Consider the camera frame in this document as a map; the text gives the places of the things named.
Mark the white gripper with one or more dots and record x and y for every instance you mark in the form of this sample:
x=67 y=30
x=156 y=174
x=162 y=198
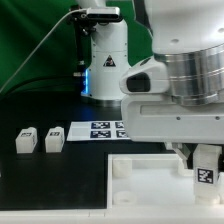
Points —
x=155 y=119

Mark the white square tabletop tray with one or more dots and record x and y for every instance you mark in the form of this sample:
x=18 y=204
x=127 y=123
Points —
x=148 y=180

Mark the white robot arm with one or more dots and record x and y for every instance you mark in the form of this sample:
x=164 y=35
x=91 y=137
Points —
x=176 y=95

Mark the white sheet with tags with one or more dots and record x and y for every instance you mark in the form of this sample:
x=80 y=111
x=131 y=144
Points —
x=97 y=130

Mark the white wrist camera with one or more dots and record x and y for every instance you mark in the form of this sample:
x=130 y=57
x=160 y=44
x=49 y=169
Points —
x=147 y=76

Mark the white front table rail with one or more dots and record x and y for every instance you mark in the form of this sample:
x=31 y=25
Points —
x=197 y=215

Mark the camera on black mount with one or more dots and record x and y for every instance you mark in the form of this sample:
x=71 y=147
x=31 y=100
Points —
x=89 y=22

